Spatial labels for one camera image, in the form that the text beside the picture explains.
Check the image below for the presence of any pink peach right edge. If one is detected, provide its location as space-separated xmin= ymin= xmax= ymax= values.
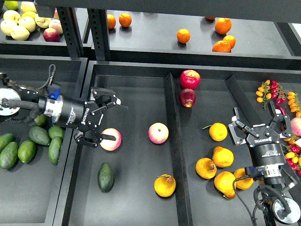
xmin=291 ymin=117 xmax=301 ymax=137

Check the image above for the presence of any green avocado middle right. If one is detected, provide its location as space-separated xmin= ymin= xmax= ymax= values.
xmin=48 ymin=126 xmax=65 ymax=139

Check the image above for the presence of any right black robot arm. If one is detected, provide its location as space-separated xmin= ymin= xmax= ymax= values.
xmin=228 ymin=102 xmax=301 ymax=226

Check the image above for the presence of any orange tomato string right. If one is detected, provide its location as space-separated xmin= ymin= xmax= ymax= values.
xmin=286 ymin=91 xmax=301 ymax=118

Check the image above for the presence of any dark green avocado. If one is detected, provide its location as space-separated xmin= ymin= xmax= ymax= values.
xmin=97 ymin=162 xmax=114 ymax=193

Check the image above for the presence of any black centre tray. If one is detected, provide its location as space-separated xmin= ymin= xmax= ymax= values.
xmin=63 ymin=61 xmax=301 ymax=226

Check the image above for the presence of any dark red apple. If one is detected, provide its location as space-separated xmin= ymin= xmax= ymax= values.
xmin=179 ymin=89 xmax=196 ymax=108

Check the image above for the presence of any round green avocado top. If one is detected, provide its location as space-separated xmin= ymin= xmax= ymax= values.
xmin=34 ymin=114 xmax=48 ymax=127

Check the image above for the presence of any yellow pear curled stem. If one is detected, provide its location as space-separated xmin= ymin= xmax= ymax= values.
xmin=195 ymin=158 xmax=217 ymax=179

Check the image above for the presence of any black shelf post left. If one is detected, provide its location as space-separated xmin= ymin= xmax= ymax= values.
xmin=56 ymin=7 xmax=84 ymax=57

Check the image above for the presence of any green avocado far left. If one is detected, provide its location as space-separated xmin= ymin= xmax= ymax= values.
xmin=0 ymin=133 xmax=15 ymax=153

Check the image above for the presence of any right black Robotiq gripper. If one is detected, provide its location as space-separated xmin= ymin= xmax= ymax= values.
xmin=228 ymin=101 xmax=293 ymax=168

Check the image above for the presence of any pink apple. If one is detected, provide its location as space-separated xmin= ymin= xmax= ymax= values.
xmin=100 ymin=128 xmax=122 ymax=151
xmin=148 ymin=122 xmax=169 ymax=144

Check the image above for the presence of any yellow pear bottom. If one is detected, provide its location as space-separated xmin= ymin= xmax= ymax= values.
xmin=214 ymin=171 xmax=236 ymax=199

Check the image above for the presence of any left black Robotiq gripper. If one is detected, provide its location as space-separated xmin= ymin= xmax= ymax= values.
xmin=52 ymin=87 xmax=128 ymax=148

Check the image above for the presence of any pink apple centre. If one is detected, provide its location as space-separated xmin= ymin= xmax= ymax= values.
xmin=148 ymin=122 xmax=169 ymax=144

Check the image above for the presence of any black shelf post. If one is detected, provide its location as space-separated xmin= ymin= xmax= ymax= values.
xmin=56 ymin=7 xmax=84 ymax=57
xmin=87 ymin=8 xmax=111 ymax=61

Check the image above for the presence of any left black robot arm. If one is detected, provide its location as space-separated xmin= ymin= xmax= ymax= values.
xmin=0 ymin=64 xmax=121 ymax=147

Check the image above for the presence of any red apple on shelf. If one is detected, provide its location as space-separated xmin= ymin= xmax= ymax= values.
xmin=43 ymin=28 xmax=60 ymax=42

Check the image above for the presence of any orange cherry tomato bunch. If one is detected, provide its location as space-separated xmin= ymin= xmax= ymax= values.
xmin=256 ymin=80 xmax=271 ymax=109

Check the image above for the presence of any orange front right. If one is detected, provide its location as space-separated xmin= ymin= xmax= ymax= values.
xmin=212 ymin=40 xmax=231 ymax=53

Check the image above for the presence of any yellow pear with brown top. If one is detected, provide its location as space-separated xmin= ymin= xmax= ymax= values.
xmin=154 ymin=174 xmax=176 ymax=198

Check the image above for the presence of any mixed cherry tomatoes lower right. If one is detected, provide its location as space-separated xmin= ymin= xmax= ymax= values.
xmin=281 ymin=136 xmax=301 ymax=177

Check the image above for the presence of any light green avocado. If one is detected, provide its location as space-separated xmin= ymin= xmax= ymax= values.
xmin=18 ymin=140 xmax=36 ymax=163

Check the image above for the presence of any pink apple left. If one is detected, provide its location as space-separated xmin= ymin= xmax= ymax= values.
xmin=100 ymin=128 xmax=122 ymax=151

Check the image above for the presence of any black tray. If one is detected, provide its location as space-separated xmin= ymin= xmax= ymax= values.
xmin=63 ymin=61 xmax=301 ymax=226
xmin=0 ymin=55 xmax=87 ymax=226

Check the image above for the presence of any yellow pear right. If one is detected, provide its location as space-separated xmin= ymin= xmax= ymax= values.
xmin=234 ymin=168 xmax=254 ymax=190

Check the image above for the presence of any yellow pear middle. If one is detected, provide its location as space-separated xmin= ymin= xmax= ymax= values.
xmin=212 ymin=146 xmax=234 ymax=168

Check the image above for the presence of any red chili pepper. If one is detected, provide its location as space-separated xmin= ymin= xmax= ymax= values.
xmin=276 ymin=97 xmax=286 ymax=115

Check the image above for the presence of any green avocado lower right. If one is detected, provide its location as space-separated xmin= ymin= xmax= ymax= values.
xmin=48 ymin=136 xmax=62 ymax=165

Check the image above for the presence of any black left tray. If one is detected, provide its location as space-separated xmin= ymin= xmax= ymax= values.
xmin=0 ymin=55 xmax=87 ymax=226

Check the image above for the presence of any orange top left cut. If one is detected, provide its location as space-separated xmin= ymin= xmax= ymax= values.
xmin=107 ymin=14 xmax=116 ymax=30

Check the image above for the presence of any yellow pear with stem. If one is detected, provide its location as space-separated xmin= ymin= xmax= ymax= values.
xmin=202 ymin=122 xmax=228 ymax=142

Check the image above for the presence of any black tray divider right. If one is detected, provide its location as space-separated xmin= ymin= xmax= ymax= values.
xmin=226 ymin=76 xmax=289 ymax=188

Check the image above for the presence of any dark avocado centre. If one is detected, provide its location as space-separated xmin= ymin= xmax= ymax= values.
xmin=29 ymin=126 xmax=51 ymax=146

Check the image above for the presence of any black shelf post right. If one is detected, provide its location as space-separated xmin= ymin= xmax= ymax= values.
xmin=87 ymin=8 xmax=111 ymax=61

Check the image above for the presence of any bright red apple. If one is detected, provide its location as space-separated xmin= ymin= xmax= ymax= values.
xmin=180 ymin=70 xmax=201 ymax=90

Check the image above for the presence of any pink peach on shelf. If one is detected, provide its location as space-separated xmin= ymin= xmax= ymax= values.
xmin=48 ymin=19 xmax=63 ymax=35

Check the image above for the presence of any red cherry tomato bunch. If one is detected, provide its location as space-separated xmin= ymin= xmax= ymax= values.
xmin=270 ymin=81 xmax=286 ymax=105

